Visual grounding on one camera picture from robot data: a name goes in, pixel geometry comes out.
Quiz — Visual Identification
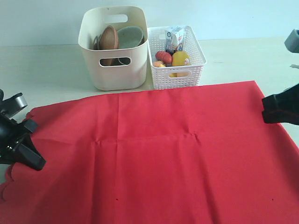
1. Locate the stainless steel cup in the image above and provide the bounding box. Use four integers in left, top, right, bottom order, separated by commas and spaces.
118, 57, 131, 65

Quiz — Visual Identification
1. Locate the yellow cheese wedge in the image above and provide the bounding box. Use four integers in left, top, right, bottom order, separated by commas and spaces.
159, 64, 179, 78

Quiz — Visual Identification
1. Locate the white ceramic bowl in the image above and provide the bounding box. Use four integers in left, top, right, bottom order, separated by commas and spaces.
117, 26, 144, 49

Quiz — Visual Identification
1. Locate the red tablecloth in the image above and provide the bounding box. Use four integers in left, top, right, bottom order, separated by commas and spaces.
0, 81, 299, 224

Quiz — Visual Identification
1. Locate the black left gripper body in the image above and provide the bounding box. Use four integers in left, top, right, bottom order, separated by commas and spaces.
0, 113, 29, 165

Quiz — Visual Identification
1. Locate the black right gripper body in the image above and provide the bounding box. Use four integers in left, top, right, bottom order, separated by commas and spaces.
280, 84, 299, 126

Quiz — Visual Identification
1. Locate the red sausage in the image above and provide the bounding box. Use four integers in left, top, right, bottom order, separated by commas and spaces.
155, 51, 172, 63

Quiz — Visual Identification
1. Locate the large cream plastic bin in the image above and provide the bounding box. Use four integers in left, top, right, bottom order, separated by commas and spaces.
78, 6, 148, 91

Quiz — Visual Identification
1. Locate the silver table knife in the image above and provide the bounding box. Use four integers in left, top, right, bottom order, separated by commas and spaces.
97, 35, 101, 50

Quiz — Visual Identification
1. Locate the small milk carton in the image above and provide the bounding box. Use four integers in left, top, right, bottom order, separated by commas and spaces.
165, 26, 185, 55

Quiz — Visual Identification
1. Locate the dark wooden spoon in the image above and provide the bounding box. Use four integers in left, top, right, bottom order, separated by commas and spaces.
93, 36, 100, 50

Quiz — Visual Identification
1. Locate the yellow lemon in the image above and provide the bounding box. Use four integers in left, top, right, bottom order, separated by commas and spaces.
171, 51, 191, 67

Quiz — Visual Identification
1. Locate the brown wooden plate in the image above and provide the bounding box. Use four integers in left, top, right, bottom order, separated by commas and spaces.
100, 25, 119, 66

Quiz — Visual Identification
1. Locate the white woven plastic basket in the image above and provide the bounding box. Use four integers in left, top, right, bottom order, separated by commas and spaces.
148, 26, 206, 89

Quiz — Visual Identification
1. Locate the fried chicken nugget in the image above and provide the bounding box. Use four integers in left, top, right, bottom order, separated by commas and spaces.
153, 61, 165, 68

